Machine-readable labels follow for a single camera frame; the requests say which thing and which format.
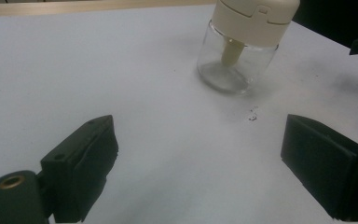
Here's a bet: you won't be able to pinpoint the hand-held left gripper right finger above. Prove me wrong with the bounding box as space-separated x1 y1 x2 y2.
280 113 358 223

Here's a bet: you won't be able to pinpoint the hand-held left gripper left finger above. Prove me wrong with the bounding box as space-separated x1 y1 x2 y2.
39 114 119 224

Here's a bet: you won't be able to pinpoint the glass jar with cream lid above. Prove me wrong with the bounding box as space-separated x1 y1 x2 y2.
196 0 301 95

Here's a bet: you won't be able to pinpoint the black curtain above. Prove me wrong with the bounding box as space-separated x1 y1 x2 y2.
292 0 358 50

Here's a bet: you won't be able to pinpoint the small crumbs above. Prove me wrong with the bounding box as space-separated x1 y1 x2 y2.
247 105 260 122

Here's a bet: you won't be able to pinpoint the cream jar spoon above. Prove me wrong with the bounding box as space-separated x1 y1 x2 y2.
221 38 246 68

